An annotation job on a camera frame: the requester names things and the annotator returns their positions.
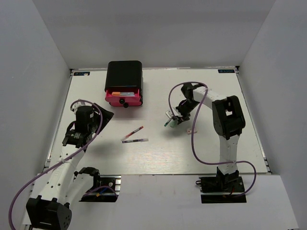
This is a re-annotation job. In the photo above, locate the green pen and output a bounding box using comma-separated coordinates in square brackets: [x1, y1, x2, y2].
[164, 118, 173, 127]

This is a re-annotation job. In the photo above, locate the white eraser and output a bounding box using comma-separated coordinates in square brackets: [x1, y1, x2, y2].
[187, 129, 198, 135]

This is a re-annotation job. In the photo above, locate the orange highlighter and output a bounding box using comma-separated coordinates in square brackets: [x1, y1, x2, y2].
[111, 92, 121, 96]

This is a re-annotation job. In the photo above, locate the pink top drawer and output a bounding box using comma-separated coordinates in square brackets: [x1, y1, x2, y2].
[105, 87, 142, 108]

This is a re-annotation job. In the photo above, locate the blue highlighter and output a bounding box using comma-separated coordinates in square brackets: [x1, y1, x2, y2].
[120, 92, 135, 96]

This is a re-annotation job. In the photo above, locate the red pen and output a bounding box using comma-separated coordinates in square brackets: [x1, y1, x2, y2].
[121, 126, 143, 141]

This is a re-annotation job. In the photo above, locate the purple pen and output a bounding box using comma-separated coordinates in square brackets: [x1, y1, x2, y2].
[121, 138, 149, 143]

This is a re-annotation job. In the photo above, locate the green highlighter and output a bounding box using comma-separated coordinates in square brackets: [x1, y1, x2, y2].
[169, 120, 177, 128]

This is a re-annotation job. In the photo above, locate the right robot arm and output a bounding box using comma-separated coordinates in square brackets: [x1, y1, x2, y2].
[168, 82, 246, 191]

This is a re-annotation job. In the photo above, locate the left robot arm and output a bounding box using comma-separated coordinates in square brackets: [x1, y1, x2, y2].
[26, 101, 114, 230]

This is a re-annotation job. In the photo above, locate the black drawer cabinet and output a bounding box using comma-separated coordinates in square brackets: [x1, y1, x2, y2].
[105, 60, 143, 99]

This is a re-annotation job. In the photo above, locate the left corner label sticker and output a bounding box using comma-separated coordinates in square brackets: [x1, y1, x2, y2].
[73, 71, 90, 76]

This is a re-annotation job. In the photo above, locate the corner label sticker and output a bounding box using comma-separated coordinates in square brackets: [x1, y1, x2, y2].
[218, 69, 235, 73]
[73, 71, 90, 76]

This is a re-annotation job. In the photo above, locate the right corner label sticker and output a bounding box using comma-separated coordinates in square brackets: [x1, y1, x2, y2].
[218, 69, 235, 73]

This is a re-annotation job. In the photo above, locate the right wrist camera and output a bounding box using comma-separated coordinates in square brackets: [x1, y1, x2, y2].
[165, 108, 180, 120]

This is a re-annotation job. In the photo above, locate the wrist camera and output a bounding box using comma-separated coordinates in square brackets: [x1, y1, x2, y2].
[165, 108, 180, 120]
[70, 101, 85, 114]

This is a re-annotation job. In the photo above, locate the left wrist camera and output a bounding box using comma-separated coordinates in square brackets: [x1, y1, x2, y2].
[70, 101, 85, 114]

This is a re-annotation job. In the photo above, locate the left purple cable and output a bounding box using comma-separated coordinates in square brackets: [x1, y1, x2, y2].
[9, 99, 118, 230]

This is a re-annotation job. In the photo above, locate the purple cable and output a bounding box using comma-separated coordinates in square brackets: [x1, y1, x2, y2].
[9, 99, 118, 230]
[168, 81, 257, 197]

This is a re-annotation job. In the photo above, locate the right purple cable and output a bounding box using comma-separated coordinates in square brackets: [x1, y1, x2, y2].
[168, 81, 257, 197]

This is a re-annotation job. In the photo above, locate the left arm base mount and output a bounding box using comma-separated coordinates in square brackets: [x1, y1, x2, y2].
[80, 175, 121, 203]

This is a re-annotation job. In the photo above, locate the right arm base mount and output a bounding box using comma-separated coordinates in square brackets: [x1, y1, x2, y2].
[195, 176, 247, 204]

